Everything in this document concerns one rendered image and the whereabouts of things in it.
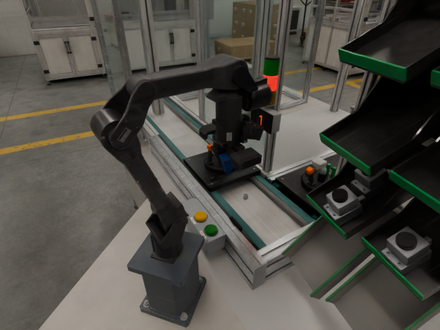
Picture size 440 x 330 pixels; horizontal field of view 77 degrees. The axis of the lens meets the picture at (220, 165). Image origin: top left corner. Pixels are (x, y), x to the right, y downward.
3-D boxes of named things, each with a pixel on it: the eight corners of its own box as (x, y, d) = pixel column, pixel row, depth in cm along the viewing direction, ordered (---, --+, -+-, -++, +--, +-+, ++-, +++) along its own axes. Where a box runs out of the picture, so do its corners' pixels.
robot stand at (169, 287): (139, 311, 77) (125, 266, 66) (164, 268, 89) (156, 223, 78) (187, 328, 74) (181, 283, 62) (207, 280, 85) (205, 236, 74)
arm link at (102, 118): (94, 134, 42) (131, 112, 44) (82, 117, 47) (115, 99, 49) (171, 241, 64) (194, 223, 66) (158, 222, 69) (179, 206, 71)
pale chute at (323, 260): (319, 300, 67) (310, 296, 64) (289, 256, 77) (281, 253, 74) (412, 219, 61) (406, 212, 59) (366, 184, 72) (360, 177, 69)
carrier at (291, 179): (320, 219, 94) (329, 190, 87) (274, 181, 111) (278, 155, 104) (366, 195, 104) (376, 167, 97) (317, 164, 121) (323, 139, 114)
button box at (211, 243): (207, 255, 88) (206, 242, 84) (179, 215, 103) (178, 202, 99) (225, 246, 91) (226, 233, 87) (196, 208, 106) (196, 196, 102)
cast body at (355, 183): (366, 202, 60) (363, 182, 55) (351, 190, 63) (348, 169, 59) (398, 181, 60) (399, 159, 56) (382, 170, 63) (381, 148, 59)
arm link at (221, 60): (112, 152, 44) (96, 86, 39) (97, 132, 50) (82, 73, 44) (251, 110, 59) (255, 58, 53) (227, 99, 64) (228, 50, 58)
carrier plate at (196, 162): (209, 192, 106) (209, 188, 104) (183, 162, 123) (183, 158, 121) (260, 173, 116) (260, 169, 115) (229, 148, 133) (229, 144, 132)
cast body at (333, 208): (336, 228, 59) (332, 209, 54) (324, 213, 62) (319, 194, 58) (372, 208, 58) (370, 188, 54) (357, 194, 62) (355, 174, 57)
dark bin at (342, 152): (369, 177, 47) (366, 146, 43) (320, 141, 58) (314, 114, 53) (504, 91, 48) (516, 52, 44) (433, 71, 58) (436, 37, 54)
